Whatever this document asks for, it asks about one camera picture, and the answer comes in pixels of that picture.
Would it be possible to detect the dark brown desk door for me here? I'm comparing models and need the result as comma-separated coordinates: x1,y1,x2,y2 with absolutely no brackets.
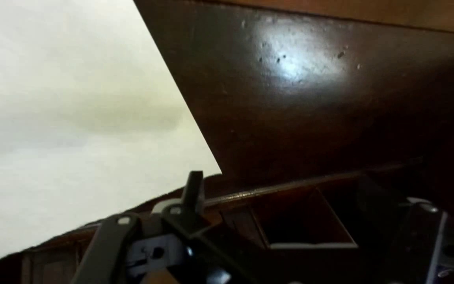
134,0,454,188

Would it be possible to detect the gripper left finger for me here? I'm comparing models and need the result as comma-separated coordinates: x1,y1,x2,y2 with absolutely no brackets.
71,171,253,284

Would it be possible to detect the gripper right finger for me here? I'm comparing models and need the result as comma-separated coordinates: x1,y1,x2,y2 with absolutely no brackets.
355,176,449,284

